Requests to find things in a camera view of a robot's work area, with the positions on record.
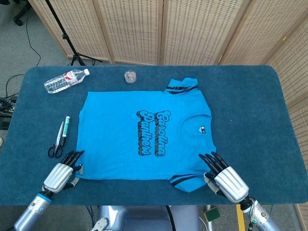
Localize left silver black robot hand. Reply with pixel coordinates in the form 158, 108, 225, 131
42, 150, 85, 194

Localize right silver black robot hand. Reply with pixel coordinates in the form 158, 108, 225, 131
198, 151, 250, 203

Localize blue printed t-shirt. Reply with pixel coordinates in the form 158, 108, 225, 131
75, 77, 218, 193

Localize green and yellow sponge block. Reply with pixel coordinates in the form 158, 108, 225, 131
204, 207, 221, 222

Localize green and white marker pen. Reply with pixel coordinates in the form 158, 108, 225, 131
62, 116, 71, 146

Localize blue carpet table cover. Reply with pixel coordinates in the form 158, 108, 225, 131
0, 64, 308, 206

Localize blue grey robot torso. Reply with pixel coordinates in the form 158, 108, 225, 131
97, 205, 200, 231

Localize clear plastic water bottle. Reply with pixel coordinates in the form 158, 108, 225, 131
43, 68, 90, 95

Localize small clear round jar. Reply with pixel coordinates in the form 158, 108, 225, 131
124, 70, 137, 84

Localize black tripod stand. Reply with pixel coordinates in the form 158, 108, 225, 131
44, 0, 103, 67

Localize woven rattan folding screen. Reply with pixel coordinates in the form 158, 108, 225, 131
27, 0, 308, 231

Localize black office chair base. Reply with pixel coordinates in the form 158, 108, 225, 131
13, 0, 32, 26

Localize black handled scissors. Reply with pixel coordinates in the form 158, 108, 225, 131
47, 121, 65, 159

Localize thin blue cable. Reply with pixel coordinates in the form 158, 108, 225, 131
263, 204, 275, 231

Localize white bracket on torso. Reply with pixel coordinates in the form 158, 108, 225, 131
90, 217, 109, 231

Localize black floor cable bundle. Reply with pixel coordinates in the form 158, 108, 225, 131
0, 74, 25, 132

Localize thin black floor cable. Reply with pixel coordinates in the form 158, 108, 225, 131
25, 13, 42, 67

